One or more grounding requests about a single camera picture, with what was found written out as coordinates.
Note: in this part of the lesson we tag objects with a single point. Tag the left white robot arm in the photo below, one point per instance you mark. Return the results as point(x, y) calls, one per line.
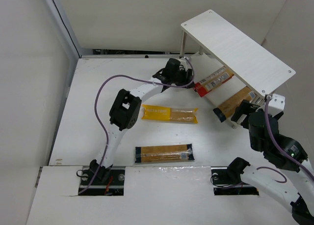
point(124, 112)

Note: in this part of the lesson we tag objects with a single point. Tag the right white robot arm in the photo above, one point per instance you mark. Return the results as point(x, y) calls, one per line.
point(295, 192)

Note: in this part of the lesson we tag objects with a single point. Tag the red spaghetti bag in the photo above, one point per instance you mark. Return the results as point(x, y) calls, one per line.
point(213, 81)

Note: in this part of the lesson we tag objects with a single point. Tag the white two-tier shelf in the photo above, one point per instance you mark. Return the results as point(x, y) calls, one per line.
point(222, 44)

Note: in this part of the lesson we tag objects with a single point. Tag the yellow spaghetti bag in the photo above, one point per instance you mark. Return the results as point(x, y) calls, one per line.
point(167, 114)

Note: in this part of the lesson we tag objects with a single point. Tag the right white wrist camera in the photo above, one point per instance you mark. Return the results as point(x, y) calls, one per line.
point(276, 104)

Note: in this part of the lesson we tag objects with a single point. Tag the dark blue spaghetti bag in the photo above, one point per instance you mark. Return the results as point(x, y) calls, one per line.
point(228, 107)

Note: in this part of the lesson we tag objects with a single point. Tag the blue spaghetti bag front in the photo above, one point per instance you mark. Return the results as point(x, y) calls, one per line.
point(164, 154)

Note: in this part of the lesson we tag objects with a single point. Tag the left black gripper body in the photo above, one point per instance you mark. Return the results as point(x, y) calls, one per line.
point(184, 75)

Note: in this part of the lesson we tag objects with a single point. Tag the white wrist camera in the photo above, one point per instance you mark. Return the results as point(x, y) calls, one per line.
point(276, 104)
point(185, 63)

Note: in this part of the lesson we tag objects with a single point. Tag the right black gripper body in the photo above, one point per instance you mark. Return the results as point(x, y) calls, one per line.
point(244, 111)

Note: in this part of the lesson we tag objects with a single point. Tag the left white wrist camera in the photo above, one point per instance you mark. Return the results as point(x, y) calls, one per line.
point(185, 63)

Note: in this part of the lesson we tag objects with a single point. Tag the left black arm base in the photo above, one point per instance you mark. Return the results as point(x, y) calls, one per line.
point(107, 182)

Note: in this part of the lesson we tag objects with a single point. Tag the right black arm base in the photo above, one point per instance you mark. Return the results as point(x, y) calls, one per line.
point(226, 180)

